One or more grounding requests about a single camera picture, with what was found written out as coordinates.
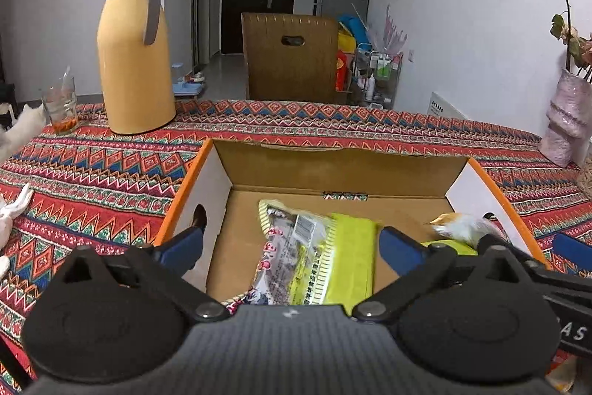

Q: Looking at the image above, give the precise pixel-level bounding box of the blue pet feeder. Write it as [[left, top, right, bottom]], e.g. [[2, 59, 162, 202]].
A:
[[171, 63, 204, 100]]

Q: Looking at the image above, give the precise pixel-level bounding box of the red gift box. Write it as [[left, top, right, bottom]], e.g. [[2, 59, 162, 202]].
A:
[[335, 50, 347, 93]]

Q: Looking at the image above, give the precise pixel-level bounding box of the yellow thermos jug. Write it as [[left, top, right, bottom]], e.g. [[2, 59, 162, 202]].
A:
[[96, 0, 177, 135]]

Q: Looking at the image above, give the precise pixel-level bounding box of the pink ribbed vase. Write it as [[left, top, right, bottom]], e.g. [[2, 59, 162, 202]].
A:
[[539, 68, 592, 168]]

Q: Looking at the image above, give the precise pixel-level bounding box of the white dog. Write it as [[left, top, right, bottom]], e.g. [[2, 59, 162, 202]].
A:
[[0, 104, 47, 162]]

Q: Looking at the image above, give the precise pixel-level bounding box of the black chair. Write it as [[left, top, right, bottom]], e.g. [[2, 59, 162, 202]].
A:
[[0, 83, 19, 132]]

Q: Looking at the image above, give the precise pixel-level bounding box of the blue rolled mat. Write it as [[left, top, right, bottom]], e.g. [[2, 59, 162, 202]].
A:
[[340, 16, 368, 44]]

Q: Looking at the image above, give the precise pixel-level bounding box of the orange cracker snack packet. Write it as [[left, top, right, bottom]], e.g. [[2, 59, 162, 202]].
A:
[[428, 212, 491, 245]]

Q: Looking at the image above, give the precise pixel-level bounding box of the wire rack trolley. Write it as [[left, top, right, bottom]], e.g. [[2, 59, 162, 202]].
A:
[[354, 43, 404, 109]]

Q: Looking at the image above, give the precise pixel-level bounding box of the orange red cardboard box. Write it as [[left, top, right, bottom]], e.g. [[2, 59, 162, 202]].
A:
[[152, 138, 551, 305]]

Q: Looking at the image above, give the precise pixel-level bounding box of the green snack packet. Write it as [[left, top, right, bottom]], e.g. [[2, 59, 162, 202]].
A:
[[420, 239, 478, 257], [226, 199, 384, 312]]

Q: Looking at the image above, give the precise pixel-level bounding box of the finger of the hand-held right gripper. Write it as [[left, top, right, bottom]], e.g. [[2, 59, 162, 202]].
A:
[[552, 233, 592, 268], [480, 212, 592, 290]]

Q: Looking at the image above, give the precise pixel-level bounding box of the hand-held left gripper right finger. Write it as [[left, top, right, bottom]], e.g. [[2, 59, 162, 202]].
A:
[[351, 226, 482, 324]]

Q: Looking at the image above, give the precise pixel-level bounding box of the glass cup with drink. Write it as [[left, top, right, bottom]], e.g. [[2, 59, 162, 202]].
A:
[[41, 76, 79, 135]]

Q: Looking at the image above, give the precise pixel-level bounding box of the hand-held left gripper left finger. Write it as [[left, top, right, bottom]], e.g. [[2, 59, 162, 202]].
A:
[[104, 226, 232, 324]]

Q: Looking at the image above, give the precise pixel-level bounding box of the woven basket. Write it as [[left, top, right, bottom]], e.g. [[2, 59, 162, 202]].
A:
[[578, 154, 592, 197]]

